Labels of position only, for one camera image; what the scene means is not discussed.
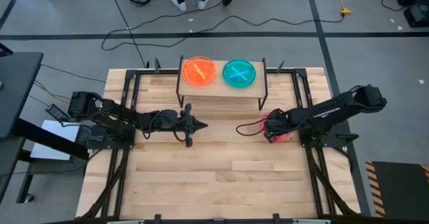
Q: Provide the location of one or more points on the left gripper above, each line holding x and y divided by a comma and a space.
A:
181, 123

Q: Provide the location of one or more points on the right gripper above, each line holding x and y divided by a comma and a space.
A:
276, 125

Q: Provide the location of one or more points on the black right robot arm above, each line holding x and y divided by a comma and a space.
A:
328, 111

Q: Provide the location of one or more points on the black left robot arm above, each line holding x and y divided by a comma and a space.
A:
134, 118

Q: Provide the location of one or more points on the wooden shelf with black legs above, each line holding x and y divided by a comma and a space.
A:
218, 91

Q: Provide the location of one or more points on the person's white shoe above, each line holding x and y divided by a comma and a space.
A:
180, 4
203, 3

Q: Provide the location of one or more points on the black mat with yellow stripes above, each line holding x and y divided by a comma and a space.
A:
399, 187

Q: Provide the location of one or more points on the white flat box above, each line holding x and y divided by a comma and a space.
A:
57, 143

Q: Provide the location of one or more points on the black power adapter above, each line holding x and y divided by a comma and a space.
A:
55, 111

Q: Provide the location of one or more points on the black desk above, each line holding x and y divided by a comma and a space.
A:
16, 83

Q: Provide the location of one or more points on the dark screen device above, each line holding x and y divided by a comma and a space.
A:
4, 49

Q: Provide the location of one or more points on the black aluminium table frame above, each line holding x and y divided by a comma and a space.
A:
167, 71

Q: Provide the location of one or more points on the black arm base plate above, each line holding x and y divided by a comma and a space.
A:
336, 143
110, 145

